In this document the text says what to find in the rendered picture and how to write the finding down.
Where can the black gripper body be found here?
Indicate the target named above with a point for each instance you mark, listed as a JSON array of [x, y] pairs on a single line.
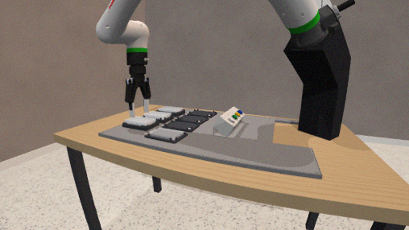
[[137, 72]]

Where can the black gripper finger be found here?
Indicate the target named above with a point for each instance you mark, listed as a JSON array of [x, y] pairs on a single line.
[[145, 89], [130, 95]]

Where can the grey button panel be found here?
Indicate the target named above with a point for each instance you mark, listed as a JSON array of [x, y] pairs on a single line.
[[226, 123]]

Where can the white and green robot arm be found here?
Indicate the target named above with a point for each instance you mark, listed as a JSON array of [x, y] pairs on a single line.
[[308, 25]]

